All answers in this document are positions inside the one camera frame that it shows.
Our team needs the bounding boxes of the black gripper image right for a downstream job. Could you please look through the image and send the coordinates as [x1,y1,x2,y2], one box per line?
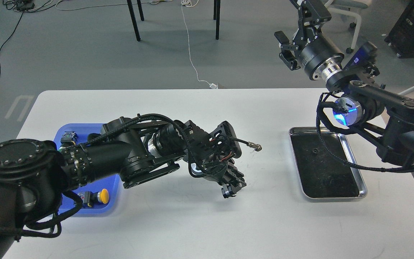
[274,0,344,81]

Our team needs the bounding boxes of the black robot arm image left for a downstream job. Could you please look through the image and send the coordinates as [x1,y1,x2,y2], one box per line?
[0,114,262,259]

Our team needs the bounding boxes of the white office chair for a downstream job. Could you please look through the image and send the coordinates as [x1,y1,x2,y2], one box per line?
[326,0,369,54]

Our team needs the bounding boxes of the green push button switch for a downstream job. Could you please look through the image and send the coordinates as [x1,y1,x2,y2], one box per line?
[60,131,78,149]

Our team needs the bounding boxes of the blue plastic tray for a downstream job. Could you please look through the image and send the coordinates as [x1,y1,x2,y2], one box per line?
[49,123,120,215]

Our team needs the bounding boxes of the yellow push button switch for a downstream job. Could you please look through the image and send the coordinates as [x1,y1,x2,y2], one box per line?
[77,188,110,208]

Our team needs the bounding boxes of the silver metal tray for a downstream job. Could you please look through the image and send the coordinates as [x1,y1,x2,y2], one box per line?
[289,127,368,202]

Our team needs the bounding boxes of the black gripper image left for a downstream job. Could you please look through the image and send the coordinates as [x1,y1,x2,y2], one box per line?
[189,160,247,199]

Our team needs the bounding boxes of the white cable on floor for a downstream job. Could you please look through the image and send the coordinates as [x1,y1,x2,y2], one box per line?
[55,0,218,89]

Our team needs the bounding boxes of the black table legs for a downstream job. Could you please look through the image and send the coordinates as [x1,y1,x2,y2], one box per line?
[126,0,221,42]

